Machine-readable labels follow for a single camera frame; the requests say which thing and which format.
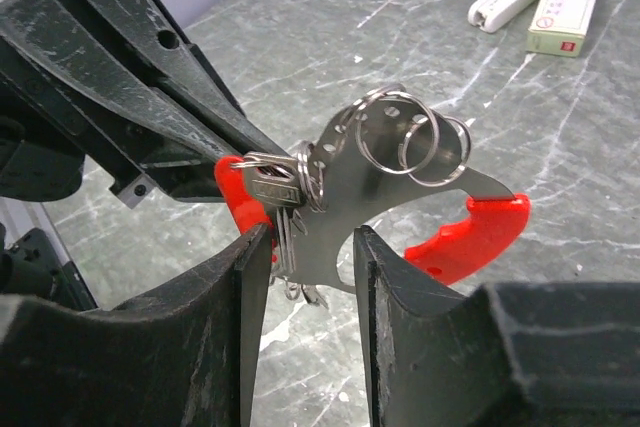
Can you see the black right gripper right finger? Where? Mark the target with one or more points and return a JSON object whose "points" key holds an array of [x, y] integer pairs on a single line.
{"points": [[509, 354]]}

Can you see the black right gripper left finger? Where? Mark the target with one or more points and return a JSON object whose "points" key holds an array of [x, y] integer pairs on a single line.
{"points": [[181, 354]]}

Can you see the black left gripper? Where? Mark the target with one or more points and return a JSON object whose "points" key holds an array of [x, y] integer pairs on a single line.
{"points": [[118, 82]]}

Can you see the red usb stick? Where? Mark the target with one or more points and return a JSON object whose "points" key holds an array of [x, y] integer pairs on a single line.
{"points": [[262, 188]]}

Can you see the red handled metal key holder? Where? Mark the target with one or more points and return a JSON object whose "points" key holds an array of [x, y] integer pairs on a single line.
{"points": [[385, 150]]}

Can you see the white green staple box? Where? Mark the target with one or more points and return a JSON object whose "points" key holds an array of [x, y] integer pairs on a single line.
{"points": [[559, 27]]}

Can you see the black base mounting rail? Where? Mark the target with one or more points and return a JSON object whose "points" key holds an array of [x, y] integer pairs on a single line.
{"points": [[30, 266]]}

